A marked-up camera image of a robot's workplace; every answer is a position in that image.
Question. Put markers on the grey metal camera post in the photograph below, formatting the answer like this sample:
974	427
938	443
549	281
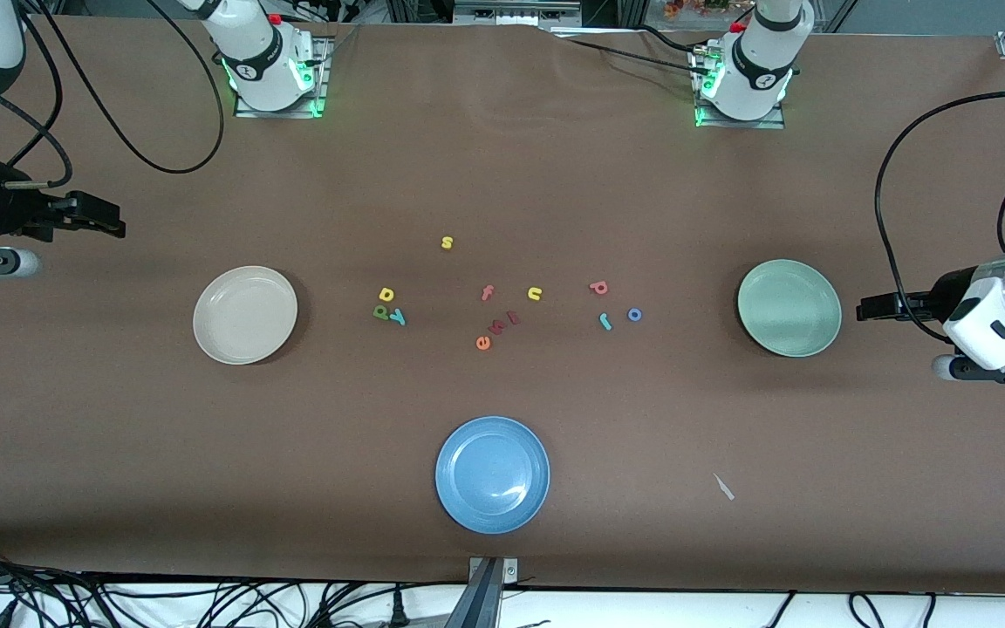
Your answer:
487	602

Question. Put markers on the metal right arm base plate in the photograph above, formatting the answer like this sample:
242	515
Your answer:
324	61

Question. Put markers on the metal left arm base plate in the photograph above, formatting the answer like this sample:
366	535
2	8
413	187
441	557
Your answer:
747	125

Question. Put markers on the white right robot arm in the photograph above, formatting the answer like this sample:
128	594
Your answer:
258	61

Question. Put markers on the grey metal box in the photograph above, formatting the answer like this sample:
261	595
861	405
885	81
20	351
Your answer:
516	10

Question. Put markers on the green round plate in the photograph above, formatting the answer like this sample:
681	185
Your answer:
789	308

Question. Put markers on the beige round plate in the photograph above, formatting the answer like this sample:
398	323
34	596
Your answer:
245	315

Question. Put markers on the pink foam letter p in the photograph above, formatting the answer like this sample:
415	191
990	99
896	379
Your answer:
599	287

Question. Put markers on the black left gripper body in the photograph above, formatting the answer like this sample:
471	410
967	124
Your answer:
944	292

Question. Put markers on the small white paper scrap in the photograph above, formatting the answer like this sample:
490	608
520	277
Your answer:
723	487

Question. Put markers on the blue round plate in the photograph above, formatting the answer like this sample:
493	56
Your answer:
492	474

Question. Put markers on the orange decorative item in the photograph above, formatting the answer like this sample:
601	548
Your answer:
694	7

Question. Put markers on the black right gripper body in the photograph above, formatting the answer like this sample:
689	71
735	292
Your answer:
10	212

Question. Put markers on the brown paper table cover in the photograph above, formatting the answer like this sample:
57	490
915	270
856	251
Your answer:
119	436

